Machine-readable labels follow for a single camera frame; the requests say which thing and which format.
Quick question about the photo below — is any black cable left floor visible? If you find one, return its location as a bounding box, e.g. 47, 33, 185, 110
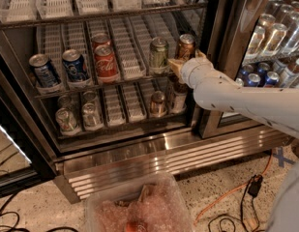
0, 190, 79, 232

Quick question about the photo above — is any green soda can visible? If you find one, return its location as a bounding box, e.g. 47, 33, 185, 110
149, 37, 168, 73

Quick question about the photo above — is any silver can rear left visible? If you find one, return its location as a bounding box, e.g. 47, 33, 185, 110
57, 95, 73, 110

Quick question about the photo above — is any orange extension cable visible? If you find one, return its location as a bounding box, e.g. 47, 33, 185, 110
193, 149, 275, 227

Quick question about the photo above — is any glass fridge door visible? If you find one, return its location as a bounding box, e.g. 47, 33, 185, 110
197, 0, 299, 139

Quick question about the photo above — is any silver can rear right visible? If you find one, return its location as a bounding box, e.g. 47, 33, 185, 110
82, 91, 98, 103

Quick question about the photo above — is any silver green can front left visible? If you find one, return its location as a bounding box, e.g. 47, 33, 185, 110
55, 107, 78, 134

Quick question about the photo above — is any dark blue pepsi can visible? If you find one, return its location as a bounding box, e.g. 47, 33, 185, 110
62, 49, 89, 82

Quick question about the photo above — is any red cola can rear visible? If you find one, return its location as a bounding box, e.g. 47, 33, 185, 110
92, 33, 111, 48

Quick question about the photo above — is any red can in bin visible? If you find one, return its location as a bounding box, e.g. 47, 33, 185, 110
124, 221, 148, 232

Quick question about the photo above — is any light blue soda can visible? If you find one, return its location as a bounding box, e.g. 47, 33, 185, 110
29, 53, 61, 88

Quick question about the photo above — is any black cable right floor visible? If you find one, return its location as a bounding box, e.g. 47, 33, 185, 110
207, 177, 275, 232

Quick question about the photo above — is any clear plastic bin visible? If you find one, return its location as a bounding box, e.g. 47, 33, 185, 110
85, 172, 194, 232

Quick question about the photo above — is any blue tape cross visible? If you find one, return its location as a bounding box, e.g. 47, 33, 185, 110
273, 147, 295, 168

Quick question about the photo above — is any silver can front right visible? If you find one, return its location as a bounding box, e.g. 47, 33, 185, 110
82, 102, 102, 131

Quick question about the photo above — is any red cola can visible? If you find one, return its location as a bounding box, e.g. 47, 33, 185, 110
92, 33, 111, 48
94, 44, 117, 77

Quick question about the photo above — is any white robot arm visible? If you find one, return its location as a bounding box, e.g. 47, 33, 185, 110
168, 51, 299, 232

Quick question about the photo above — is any black power adapter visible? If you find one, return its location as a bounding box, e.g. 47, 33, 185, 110
248, 175, 263, 198

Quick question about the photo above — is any steel fridge cabinet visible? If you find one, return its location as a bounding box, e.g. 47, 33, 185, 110
0, 0, 299, 203

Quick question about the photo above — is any orange soda can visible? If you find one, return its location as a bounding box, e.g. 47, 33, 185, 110
175, 34, 195, 61

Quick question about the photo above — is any black cable floor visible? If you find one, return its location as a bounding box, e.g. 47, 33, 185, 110
207, 177, 275, 232
0, 190, 79, 232

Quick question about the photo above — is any red cola can front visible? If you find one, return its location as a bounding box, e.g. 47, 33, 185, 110
94, 44, 117, 77

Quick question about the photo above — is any brown can lower shelf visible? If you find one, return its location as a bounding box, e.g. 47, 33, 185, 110
150, 91, 166, 116

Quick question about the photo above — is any brown bottle white cap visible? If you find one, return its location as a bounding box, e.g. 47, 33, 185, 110
170, 80, 188, 113

